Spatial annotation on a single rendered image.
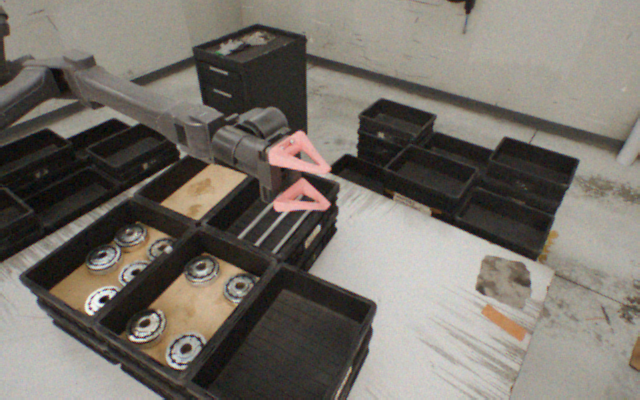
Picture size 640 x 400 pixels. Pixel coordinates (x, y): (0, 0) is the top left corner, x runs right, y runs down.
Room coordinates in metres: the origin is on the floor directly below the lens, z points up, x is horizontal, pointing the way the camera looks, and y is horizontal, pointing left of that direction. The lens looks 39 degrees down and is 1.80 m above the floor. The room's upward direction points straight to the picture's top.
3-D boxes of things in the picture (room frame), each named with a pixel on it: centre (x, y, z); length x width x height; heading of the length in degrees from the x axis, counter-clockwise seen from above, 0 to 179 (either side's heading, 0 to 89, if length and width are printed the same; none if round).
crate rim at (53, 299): (0.80, 0.60, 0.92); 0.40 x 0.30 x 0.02; 151
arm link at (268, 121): (0.59, 0.13, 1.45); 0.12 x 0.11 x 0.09; 53
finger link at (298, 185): (0.46, 0.02, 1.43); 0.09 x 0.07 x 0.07; 53
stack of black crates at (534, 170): (1.75, -1.14, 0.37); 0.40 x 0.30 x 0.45; 54
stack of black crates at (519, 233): (1.42, -0.90, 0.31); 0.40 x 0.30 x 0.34; 54
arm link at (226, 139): (0.54, 0.13, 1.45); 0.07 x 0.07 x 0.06; 53
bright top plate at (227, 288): (0.72, 0.22, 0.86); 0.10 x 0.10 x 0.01
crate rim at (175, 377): (0.66, 0.33, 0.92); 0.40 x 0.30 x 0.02; 151
